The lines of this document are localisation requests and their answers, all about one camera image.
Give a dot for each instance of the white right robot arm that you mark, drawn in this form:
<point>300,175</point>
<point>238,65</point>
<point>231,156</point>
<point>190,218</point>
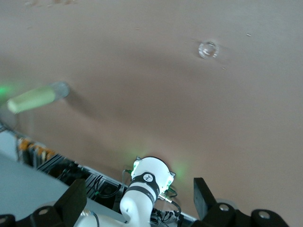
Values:
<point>149,170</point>

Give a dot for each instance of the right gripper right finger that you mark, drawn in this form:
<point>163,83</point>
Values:
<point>206,203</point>

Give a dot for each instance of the bottle with green sleeve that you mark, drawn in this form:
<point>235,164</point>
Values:
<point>35,97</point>

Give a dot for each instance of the clear glass measuring beaker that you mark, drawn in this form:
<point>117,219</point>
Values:
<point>207,50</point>

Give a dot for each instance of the aluminium cell frame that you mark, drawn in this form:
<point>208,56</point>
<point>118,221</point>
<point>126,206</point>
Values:
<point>61,163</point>

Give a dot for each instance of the brown table mat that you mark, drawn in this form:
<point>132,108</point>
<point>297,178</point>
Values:
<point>165,94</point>

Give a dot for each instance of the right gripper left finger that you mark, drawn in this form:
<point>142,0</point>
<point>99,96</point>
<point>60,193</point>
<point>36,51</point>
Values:
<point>68,201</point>

